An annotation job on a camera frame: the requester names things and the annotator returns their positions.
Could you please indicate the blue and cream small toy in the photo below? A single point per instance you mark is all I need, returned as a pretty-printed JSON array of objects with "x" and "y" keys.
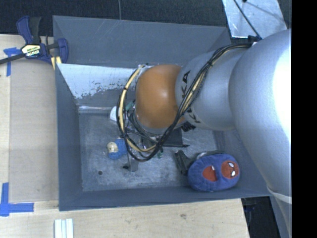
[{"x": 116, "y": 149}]

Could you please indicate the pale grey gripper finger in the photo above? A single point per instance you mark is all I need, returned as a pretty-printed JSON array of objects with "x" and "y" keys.
[
  {"x": 128, "y": 157},
  {"x": 134, "y": 165}
]

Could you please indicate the blue plush slipper red faces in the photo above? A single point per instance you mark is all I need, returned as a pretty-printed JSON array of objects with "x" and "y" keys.
[{"x": 215, "y": 180}]

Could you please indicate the grey metal bin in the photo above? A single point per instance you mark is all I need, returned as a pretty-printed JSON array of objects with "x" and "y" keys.
[{"x": 99, "y": 182}]

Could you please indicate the pale wood board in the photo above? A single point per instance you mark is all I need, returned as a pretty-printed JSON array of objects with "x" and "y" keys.
[{"x": 32, "y": 133}]

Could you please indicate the dark flat block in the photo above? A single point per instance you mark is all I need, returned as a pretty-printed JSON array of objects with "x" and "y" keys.
[{"x": 176, "y": 139}]

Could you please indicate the white rounded object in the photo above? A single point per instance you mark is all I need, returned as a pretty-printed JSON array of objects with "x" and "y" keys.
[{"x": 113, "y": 114}]

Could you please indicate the dark grey angular tool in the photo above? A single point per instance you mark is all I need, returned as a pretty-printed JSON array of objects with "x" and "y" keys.
[{"x": 182, "y": 161}]

